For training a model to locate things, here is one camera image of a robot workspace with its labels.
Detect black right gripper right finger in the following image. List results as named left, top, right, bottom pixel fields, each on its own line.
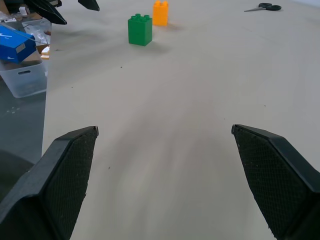
left=231, top=124, right=320, bottom=240

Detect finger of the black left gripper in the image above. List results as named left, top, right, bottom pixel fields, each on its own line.
left=77, top=0, right=100, bottom=12
left=23, top=0, right=68, bottom=26

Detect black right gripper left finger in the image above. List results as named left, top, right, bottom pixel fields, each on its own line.
left=0, top=125, right=100, bottom=240

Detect small wooden piece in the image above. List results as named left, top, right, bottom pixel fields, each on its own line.
left=40, top=46, right=51, bottom=61

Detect blue shoe box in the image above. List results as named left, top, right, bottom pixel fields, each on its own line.
left=0, top=24, right=37, bottom=64

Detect green toy brick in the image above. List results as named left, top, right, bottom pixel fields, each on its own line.
left=127, top=13, right=153, bottom=47

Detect clear plastic storage bin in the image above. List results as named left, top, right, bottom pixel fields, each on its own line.
left=0, top=18, right=53, bottom=99

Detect orange toy brick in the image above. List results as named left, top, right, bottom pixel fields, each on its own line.
left=152, top=0, right=169, bottom=27

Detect black handled scissors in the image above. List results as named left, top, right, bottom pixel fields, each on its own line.
left=243, top=2, right=282, bottom=13

